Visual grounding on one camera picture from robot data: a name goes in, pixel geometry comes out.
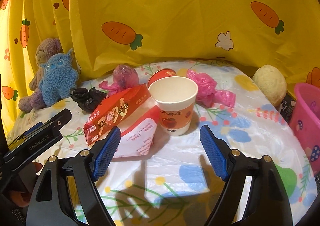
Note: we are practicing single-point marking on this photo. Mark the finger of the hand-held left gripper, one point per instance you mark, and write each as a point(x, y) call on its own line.
point(32, 129)
point(58, 119)

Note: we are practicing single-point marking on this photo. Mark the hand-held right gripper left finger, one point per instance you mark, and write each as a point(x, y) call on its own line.
point(106, 153)

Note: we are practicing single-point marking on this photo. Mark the red paper cup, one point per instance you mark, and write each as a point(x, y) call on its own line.
point(162, 75)

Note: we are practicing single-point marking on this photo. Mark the blue plush monster toy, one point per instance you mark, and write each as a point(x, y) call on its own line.
point(58, 78)

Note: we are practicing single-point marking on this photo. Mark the black printed box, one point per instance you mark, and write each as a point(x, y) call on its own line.
point(287, 108)

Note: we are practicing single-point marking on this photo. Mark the white apple print paper cup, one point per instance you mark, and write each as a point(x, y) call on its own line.
point(175, 115)

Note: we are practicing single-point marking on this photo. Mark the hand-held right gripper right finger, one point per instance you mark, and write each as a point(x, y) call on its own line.
point(215, 153)

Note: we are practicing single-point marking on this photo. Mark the pink plastic bag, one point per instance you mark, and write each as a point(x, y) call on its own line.
point(125, 75)
point(205, 85)

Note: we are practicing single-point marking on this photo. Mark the beige plush ball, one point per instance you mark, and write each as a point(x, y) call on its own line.
point(270, 83)

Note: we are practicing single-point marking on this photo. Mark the red snack packet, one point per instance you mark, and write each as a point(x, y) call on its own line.
point(112, 115)

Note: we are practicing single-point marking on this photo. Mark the pink mushroom print bucket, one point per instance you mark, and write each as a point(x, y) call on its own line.
point(306, 115)

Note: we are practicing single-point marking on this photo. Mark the person's left hand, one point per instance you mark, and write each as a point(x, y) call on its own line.
point(20, 197)

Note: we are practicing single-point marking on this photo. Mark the purple teddy bear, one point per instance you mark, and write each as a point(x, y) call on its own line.
point(46, 48)

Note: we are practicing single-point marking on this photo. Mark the black plastic bag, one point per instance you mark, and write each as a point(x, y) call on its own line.
point(87, 98)

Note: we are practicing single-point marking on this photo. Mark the floral plastic tablecloth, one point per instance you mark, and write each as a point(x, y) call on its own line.
point(250, 128)

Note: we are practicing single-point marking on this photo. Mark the yellow carrot print curtain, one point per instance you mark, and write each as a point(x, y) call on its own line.
point(175, 15)

